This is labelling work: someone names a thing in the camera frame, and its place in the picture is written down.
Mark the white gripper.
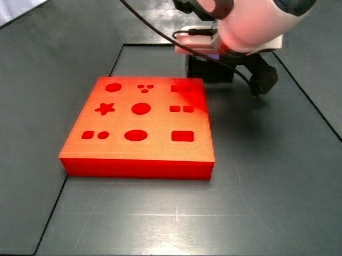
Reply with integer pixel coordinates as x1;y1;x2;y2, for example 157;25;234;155
172;26;219;55

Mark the purple rectangular block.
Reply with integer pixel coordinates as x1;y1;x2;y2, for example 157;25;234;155
207;53;220;60

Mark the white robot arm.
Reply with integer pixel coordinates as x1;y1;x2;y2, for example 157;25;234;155
172;0;318;56

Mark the black curved fixture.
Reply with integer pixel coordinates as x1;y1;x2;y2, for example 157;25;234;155
186;55;234;83

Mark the red shape sorter board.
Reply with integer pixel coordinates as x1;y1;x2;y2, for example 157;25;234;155
59;76;215;180

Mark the black cable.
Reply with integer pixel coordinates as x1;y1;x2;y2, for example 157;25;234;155
117;0;279;98

